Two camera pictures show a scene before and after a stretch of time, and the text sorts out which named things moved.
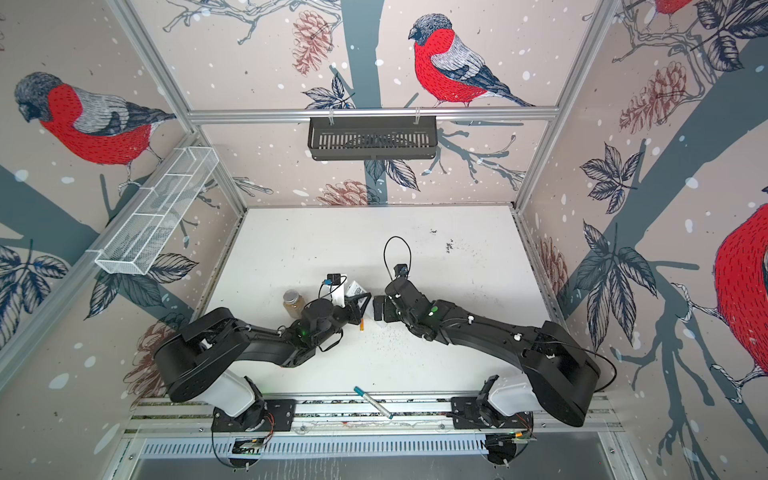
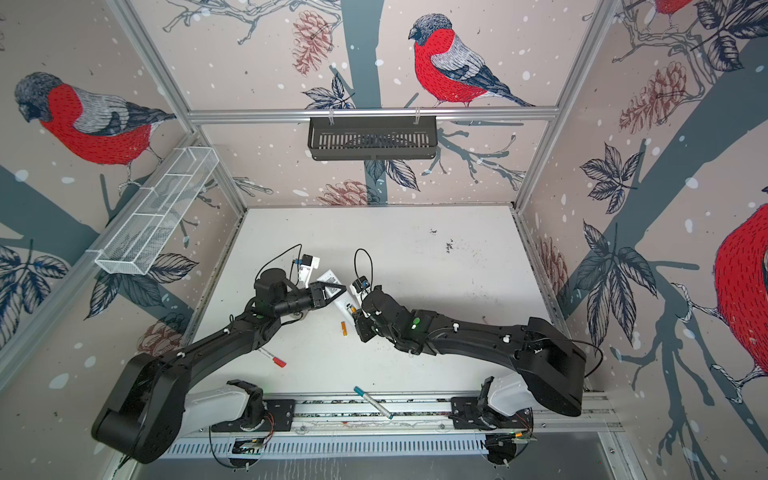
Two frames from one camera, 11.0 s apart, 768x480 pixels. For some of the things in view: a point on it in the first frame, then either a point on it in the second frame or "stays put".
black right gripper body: [400, 315] to [369, 326]
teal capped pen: [373, 402] stays put
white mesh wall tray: [164, 207] stays put
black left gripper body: [339, 318] to [302, 300]
